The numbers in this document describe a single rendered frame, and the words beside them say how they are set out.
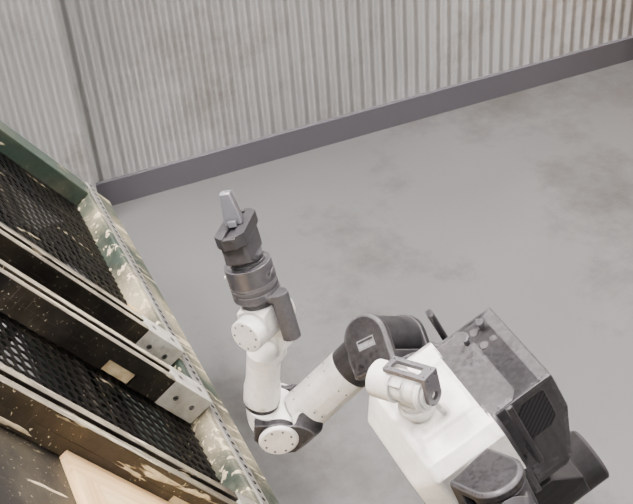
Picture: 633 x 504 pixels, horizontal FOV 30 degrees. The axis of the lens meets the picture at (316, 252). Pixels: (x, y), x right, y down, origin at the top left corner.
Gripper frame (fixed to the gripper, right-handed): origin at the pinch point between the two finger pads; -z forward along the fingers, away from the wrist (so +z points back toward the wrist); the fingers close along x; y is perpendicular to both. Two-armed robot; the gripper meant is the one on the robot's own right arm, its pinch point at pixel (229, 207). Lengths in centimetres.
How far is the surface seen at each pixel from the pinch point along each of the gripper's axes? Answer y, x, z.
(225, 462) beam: 25, -16, 66
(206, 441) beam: 31, -23, 64
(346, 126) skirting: 50, -293, 95
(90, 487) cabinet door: 24, 36, 30
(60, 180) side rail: 87, -104, 28
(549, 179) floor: -33, -270, 125
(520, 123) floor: -22, -312, 115
